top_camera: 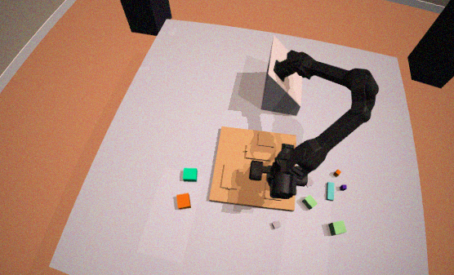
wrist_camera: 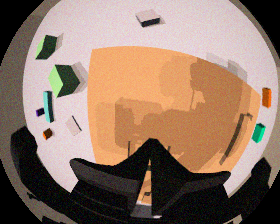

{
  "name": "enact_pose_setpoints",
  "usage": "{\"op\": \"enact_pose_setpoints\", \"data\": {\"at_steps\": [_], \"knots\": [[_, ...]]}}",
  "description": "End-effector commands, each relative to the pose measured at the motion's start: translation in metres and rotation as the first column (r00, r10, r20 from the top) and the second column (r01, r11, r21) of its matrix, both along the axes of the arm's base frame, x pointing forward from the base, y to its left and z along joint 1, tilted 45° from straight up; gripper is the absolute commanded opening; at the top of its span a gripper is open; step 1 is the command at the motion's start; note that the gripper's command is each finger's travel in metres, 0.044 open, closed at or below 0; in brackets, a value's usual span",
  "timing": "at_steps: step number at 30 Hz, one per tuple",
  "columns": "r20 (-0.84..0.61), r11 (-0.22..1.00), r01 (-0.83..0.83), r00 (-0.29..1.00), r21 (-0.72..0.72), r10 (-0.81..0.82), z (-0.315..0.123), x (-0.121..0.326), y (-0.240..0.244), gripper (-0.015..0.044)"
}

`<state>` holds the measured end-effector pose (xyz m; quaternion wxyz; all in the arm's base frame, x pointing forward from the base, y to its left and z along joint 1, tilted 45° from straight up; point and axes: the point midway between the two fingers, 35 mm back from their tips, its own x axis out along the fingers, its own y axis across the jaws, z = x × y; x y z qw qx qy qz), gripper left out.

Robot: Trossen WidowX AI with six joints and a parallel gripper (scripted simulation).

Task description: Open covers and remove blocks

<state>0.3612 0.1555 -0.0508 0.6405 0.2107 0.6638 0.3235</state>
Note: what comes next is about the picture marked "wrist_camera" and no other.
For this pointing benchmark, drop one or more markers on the turquoise flat block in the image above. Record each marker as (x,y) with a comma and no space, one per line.
(47,97)

